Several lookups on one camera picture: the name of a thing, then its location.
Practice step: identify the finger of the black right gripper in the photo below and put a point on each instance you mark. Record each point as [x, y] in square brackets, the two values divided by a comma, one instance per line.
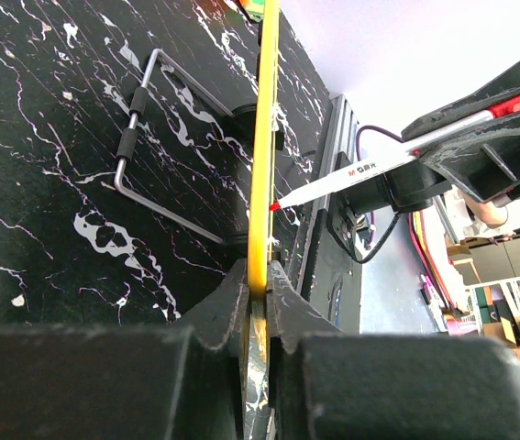
[483, 164]
[500, 89]

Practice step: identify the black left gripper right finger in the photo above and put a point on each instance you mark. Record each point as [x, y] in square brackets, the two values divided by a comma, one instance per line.
[324, 384]

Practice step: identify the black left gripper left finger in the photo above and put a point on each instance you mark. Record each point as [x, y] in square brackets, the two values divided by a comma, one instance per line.
[185, 380]

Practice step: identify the red capped white marker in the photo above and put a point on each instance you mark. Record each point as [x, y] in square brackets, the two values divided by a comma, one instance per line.
[364, 170]

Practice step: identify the yellow framed whiteboard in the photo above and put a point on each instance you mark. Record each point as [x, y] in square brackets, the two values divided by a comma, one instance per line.
[260, 218]

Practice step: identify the orange sponge pack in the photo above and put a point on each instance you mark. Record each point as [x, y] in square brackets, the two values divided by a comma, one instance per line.
[254, 9]

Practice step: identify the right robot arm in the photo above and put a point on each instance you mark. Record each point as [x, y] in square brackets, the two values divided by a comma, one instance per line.
[411, 186]

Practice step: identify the metal whiteboard stand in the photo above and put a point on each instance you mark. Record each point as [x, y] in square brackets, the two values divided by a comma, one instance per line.
[177, 154]

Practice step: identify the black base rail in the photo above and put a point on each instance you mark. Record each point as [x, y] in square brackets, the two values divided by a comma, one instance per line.
[328, 277]

